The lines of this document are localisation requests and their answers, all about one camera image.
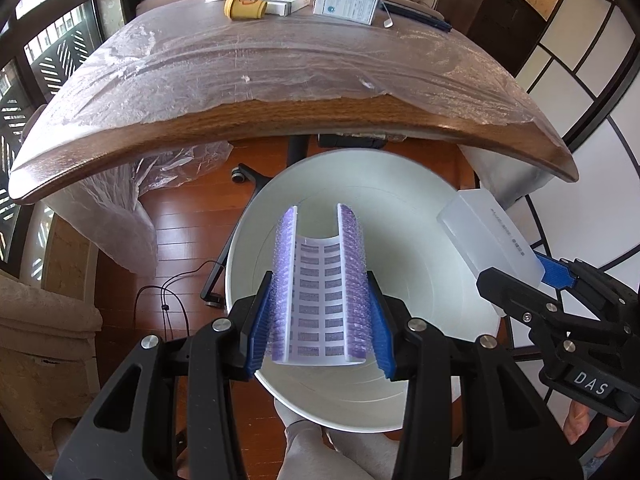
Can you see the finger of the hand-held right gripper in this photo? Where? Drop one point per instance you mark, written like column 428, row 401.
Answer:
column 557, row 272
column 510, row 292

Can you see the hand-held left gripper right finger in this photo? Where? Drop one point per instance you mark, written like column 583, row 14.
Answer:
column 382, row 330

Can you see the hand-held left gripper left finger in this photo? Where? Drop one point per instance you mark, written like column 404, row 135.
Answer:
column 260, row 320

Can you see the translucent plastic box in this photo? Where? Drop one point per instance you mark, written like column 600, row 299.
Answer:
column 480, row 230

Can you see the white round bin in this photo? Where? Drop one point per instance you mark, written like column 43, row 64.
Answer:
column 400, row 210

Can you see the person's right hand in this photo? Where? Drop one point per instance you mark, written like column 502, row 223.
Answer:
column 574, row 422

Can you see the clear plastic wrapping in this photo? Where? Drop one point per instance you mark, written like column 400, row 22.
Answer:
column 500, row 170
column 115, row 210

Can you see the person's leg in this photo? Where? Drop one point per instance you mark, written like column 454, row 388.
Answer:
column 300, row 445
column 365, row 455

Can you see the wooden table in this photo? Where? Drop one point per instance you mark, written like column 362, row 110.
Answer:
column 300, row 117

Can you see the white panelled sliding door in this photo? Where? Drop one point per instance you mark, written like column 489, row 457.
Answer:
column 575, row 60

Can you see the beige armchair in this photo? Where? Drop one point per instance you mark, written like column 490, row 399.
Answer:
column 45, row 325

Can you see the dark wooden cabinet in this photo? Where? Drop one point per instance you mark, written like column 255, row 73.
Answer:
column 490, row 10

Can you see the dark blue tablet case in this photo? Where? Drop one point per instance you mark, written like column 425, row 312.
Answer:
column 417, row 16

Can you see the yellow cup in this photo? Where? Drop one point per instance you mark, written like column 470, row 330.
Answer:
column 245, row 6

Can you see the flat white carton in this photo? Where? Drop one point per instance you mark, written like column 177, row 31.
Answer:
column 287, row 2

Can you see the white medicine box blue logo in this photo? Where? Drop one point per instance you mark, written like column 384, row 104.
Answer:
column 345, row 5

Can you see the dark framed window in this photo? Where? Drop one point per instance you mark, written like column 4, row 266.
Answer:
column 60, row 40

